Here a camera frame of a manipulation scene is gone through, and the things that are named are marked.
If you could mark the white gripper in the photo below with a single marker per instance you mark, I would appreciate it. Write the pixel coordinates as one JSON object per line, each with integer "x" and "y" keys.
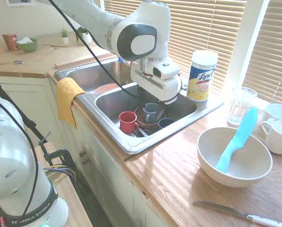
{"x": 164, "y": 91}

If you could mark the light blue plastic knife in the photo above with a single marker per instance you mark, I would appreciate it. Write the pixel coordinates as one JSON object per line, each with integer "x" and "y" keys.
{"x": 245, "y": 127}

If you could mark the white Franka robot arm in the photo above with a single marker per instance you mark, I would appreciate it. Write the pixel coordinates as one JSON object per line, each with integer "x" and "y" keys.
{"x": 140, "y": 23}

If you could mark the stainless steel double sink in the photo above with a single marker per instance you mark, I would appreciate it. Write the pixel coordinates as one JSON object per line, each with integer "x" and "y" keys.
{"x": 103, "y": 104}

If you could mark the grey-blue mug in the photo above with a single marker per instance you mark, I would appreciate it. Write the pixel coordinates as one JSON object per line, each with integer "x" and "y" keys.
{"x": 149, "y": 112}

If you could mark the brown wooden bowl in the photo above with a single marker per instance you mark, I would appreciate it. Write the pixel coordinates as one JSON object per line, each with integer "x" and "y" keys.
{"x": 139, "y": 118}

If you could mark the navy blue mug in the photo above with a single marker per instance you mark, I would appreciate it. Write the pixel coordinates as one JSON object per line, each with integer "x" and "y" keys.
{"x": 165, "y": 123}

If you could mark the red mug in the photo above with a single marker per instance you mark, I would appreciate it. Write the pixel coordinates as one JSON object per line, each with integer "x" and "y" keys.
{"x": 127, "y": 121}

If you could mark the pink bowl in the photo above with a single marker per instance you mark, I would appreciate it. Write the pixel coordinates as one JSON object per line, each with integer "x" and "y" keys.
{"x": 105, "y": 88}

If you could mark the Lysol wipes canister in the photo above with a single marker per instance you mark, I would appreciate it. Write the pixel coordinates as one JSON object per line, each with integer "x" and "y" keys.
{"x": 202, "y": 78}

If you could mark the large cream bowl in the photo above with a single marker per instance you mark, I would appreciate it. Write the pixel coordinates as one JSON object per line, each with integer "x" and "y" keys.
{"x": 211, "y": 153}

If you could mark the yellow dish cloth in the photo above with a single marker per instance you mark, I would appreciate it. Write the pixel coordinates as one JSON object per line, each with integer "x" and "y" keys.
{"x": 65, "y": 99}

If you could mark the round cabinet knob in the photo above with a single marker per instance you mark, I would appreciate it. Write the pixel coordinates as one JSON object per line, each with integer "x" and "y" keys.
{"x": 85, "y": 161}
{"x": 82, "y": 153}

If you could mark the clear drinking glass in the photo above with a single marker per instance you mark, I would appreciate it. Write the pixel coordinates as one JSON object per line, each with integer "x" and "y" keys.
{"x": 240, "y": 106}

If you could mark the tan slatted window blind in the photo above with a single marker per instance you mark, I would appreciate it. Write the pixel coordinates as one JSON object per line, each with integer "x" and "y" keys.
{"x": 273, "y": 59}
{"x": 197, "y": 23}

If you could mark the trailing potted plant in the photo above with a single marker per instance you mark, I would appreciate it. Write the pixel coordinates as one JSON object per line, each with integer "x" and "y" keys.
{"x": 86, "y": 37}

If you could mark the black clamp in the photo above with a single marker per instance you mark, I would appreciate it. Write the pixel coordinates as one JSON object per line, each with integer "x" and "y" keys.
{"x": 62, "y": 158}

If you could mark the small spiky potted plant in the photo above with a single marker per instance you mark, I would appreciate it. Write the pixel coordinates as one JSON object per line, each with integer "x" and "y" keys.
{"x": 64, "y": 36}

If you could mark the white ceramic mug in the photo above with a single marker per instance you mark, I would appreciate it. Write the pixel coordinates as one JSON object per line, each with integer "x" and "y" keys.
{"x": 280, "y": 139}
{"x": 277, "y": 112}

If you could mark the green bowl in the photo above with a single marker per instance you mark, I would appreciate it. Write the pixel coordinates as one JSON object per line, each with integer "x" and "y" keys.
{"x": 28, "y": 47}

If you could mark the metal spoon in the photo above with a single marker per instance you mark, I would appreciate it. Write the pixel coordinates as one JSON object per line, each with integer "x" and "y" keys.
{"x": 18, "y": 62}

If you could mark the white paper in bowl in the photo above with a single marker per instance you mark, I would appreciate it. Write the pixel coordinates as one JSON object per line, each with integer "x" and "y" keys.
{"x": 25, "y": 40}

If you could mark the orange cardboard box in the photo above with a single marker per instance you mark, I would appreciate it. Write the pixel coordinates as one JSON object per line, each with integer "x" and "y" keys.
{"x": 10, "y": 42}

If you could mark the black camera stand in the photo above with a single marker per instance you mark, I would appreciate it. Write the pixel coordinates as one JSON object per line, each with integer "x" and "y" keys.
{"x": 3, "y": 94}

